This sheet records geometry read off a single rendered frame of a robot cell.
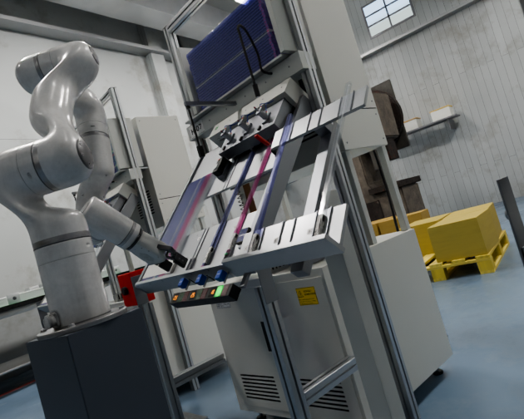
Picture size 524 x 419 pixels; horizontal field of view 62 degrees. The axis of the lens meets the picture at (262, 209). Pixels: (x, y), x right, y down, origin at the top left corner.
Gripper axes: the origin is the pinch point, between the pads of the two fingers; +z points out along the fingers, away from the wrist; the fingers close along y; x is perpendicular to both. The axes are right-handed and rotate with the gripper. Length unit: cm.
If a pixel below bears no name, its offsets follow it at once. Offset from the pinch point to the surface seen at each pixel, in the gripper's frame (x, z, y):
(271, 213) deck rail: 22.4, 13.1, 21.0
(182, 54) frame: 103, -25, -36
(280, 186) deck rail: 33.0, 13.0, 21.0
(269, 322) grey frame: -9.6, 23.0, 23.7
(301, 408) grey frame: -26, 41, 25
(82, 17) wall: 482, -106, -515
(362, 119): 89, 40, 21
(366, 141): 80, 45, 21
